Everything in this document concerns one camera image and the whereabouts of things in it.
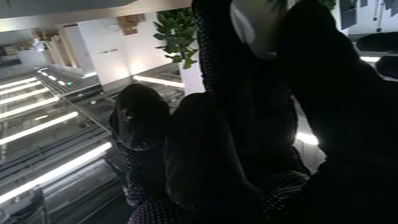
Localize green leafy plant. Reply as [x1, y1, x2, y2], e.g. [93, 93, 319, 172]
[150, 7, 200, 70]

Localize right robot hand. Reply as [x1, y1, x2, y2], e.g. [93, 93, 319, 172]
[108, 0, 398, 224]

